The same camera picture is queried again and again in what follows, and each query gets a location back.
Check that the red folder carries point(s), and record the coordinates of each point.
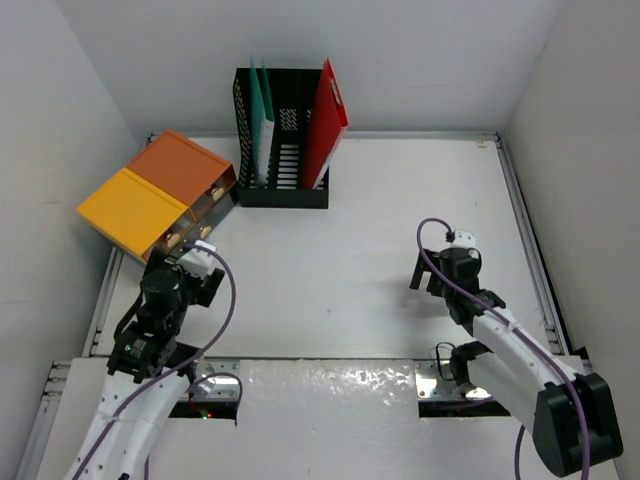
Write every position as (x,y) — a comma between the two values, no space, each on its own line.
(328,123)

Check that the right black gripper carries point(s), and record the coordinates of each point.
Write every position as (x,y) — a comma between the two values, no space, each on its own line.
(431,286)

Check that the green clip folder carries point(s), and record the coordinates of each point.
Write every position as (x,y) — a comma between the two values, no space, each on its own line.
(262,122)

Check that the orange drawer cabinet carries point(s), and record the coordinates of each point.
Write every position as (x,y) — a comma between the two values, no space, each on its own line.
(182,168)

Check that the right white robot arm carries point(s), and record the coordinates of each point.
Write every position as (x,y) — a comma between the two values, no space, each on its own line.
(570,416)

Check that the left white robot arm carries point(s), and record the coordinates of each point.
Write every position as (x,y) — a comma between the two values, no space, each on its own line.
(130,416)

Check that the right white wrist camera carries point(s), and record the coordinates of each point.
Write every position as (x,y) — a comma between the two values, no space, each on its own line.
(461,239)

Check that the yellow drawer cabinet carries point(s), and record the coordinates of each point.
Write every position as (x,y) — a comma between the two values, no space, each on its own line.
(136,215)

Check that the white foreground board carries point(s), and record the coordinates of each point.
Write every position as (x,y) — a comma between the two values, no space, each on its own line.
(339,420)

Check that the black file organizer rack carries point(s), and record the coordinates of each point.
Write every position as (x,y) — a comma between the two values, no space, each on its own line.
(292,94)

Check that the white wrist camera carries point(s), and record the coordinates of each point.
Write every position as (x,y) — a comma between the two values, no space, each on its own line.
(197,258)
(461,239)

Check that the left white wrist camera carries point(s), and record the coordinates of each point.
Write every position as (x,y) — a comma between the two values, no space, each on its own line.
(197,258)

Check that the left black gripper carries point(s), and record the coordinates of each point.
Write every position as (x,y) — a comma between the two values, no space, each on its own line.
(201,294)

